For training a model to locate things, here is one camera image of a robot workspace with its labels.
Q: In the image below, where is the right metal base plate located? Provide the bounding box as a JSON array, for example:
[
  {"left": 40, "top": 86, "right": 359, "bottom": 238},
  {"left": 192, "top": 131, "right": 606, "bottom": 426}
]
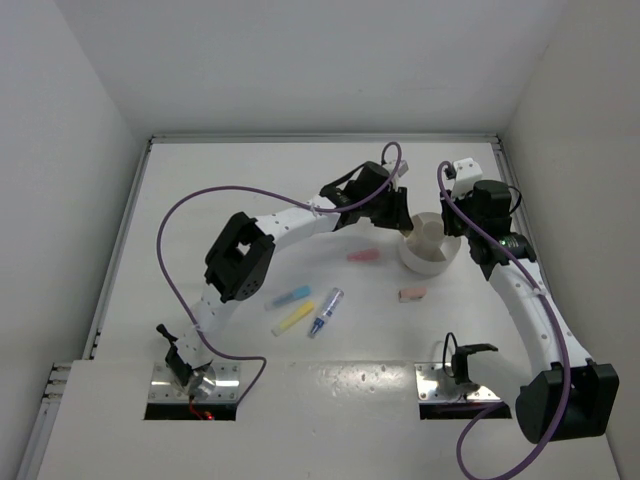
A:
[{"left": 414, "top": 362, "right": 501, "bottom": 405}]

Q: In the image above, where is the yellow highlighter pen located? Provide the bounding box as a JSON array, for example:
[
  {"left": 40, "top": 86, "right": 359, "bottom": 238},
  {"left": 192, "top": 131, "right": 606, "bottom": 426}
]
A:
[{"left": 271, "top": 301, "right": 315, "bottom": 337}]

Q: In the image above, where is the aluminium frame rail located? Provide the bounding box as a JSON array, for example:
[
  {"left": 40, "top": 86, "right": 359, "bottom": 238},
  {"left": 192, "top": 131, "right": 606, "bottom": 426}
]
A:
[
  {"left": 81, "top": 136, "right": 155, "bottom": 360},
  {"left": 493, "top": 137, "right": 553, "bottom": 299},
  {"left": 149, "top": 133, "right": 500, "bottom": 144}
]

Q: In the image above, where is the aluminium frame rail left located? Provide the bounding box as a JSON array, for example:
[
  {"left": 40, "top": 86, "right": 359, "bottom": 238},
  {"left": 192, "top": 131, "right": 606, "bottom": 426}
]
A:
[{"left": 81, "top": 136, "right": 155, "bottom": 360}]

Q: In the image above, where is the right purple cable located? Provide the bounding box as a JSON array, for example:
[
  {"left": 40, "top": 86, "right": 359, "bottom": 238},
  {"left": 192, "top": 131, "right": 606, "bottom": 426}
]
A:
[{"left": 438, "top": 159, "right": 571, "bottom": 479}]

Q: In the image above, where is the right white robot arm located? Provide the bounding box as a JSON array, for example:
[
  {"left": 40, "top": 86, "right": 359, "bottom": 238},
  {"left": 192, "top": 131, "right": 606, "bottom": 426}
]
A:
[{"left": 441, "top": 179, "right": 619, "bottom": 444}]

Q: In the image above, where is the pink eraser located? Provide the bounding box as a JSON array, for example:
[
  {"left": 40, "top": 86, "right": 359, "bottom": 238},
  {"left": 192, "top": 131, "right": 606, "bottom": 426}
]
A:
[{"left": 398, "top": 286, "right": 427, "bottom": 303}]

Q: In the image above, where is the blue highlighter pen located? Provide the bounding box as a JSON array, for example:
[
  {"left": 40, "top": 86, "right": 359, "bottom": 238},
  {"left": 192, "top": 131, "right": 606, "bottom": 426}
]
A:
[{"left": 264, "top": 285, "right": 311, "bottom": 311}]

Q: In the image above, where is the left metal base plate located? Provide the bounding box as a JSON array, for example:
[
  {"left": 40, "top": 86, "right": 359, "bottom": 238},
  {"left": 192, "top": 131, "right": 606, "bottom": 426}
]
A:
[{"left": 148, "top": 362, "right": 240, "bottom": 405}]

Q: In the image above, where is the aluminium frame rail back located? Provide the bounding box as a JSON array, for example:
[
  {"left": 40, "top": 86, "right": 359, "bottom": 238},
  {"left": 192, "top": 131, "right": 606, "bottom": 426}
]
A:
[{"left": 149, "top": 133, "right": 500, "bottom": 144}]

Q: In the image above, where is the aluminium frame rail right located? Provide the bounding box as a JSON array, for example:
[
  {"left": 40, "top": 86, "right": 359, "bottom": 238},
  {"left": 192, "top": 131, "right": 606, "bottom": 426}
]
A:
[{"left": 493, "top": 137, "right": 553, "bottom": 299}]

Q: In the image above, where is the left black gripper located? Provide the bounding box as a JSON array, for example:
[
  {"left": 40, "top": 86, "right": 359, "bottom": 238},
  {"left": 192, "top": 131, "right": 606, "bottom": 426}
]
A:
[{"left": 360, "top": 184, "right": 412, "bottom": 230}]

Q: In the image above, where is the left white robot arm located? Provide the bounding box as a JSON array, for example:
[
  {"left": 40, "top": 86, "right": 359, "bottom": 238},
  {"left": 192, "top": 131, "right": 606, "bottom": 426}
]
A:
[{"left": 157, "top": 160, "right": 413, "bottom": 387}]

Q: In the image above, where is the metal base plate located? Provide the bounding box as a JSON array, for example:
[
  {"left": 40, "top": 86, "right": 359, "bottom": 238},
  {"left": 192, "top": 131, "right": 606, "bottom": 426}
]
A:
[
  {"left": 148, "top": 362, "right": 240, "bottom": 405},
  {"left": 414, "top": 362, "right": 501, "bottom": 405}
]

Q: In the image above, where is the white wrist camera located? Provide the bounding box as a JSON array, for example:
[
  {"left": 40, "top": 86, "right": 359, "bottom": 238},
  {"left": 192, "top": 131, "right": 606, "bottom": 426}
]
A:
[
  {"left": 445, "top": 158, "right": 483, "bottom": 199},
  {"left": 386, "top": 160, "right": 409, "bottom": 178}
]

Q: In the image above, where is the white round divided container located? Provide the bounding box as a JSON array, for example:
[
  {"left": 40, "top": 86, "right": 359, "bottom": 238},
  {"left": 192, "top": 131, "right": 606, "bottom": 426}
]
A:
[{"left": 398, "top": 212, "right": 462, "bottom": 277}]

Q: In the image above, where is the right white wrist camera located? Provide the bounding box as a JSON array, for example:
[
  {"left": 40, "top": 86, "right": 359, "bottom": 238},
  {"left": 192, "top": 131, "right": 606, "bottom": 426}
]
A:
[{"left": 445, "top": 158, "right": 483, "bottom": 199}]

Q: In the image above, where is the clear glue stick blue cap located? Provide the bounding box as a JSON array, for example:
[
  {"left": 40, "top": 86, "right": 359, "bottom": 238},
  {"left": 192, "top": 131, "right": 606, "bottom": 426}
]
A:
[{"left": 308, "top": 288, "right": 344, "bottom": 338}]

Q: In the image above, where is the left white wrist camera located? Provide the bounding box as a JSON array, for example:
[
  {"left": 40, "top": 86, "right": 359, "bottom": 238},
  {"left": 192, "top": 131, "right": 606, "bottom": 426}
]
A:
[{"left": 386, "top": 160, "right": 409, "bottom": 178}]

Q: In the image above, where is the pink highlighter pen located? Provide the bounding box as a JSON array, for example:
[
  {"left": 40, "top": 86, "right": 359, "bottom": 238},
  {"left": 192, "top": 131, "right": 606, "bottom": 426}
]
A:
[{"left": 347, "top": 248, "right": 381, "bottom": 263}]

